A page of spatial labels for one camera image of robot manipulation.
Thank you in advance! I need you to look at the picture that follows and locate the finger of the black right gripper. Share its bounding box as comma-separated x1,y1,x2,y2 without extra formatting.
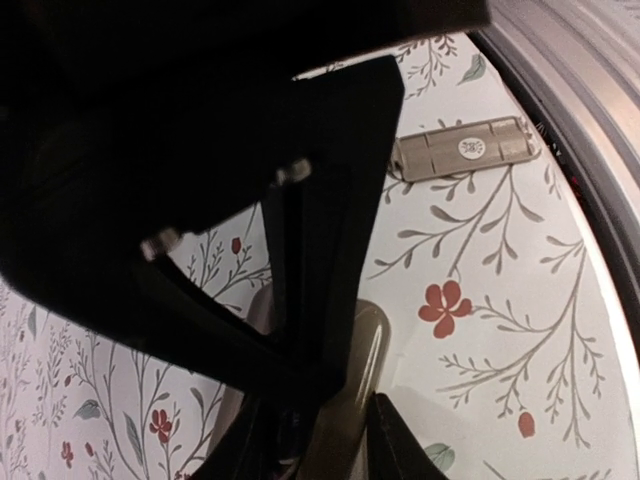
139,56,404,405

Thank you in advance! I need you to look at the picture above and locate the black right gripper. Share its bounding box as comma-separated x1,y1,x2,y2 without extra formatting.
1,1,490,299

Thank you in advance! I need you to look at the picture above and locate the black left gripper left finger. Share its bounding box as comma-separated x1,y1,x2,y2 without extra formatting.
191,397,300,480

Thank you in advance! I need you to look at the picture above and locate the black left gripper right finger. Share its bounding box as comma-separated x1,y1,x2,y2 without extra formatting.
368,393,447,480

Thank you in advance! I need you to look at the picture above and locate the white remote control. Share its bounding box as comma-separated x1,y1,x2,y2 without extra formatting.
207,284,391,479

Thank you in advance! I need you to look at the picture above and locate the remote battery cover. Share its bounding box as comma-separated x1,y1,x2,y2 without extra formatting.
389,116,542,183

